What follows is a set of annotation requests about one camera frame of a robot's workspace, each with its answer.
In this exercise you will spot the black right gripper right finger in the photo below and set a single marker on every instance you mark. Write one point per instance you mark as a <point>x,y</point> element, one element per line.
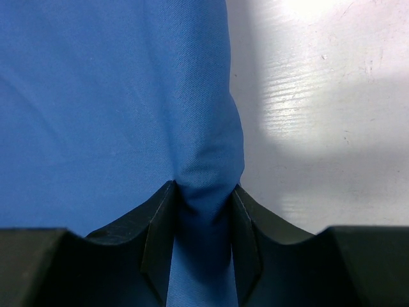
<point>279,264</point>

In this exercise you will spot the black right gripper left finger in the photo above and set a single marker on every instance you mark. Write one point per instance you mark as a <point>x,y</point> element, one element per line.
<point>125,263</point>

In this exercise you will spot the blue surgical wrap cloth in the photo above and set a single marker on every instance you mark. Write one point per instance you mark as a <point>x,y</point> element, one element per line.
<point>102,102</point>

